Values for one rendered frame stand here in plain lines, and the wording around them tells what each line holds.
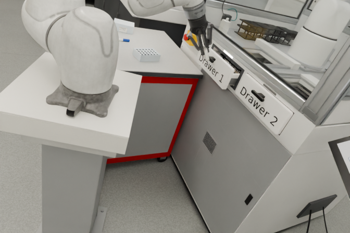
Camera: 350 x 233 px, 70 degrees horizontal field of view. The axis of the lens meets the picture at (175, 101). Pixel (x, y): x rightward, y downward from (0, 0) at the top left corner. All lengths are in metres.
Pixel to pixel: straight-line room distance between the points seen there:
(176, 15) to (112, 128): 1.38
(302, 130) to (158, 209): 0.98
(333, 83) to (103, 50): 0.71
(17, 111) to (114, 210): 0.94
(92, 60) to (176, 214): 1.17
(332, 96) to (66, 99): 0.83
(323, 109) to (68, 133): 0.80
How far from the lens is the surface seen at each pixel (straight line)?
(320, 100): 0.97
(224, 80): 1.19
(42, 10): 0.86
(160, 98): 1.40
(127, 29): 1.67
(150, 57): 1.36
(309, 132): 1.00
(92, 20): 0.71
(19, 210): 1.59
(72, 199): 1.11
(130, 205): 1.61
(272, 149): 1.10
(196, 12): 1.06
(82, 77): 0.75
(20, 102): 0.83
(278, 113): 1.04
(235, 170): 1.28
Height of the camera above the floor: 1.33
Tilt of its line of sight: 32 degrees down
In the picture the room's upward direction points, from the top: 19 degrees clockwise
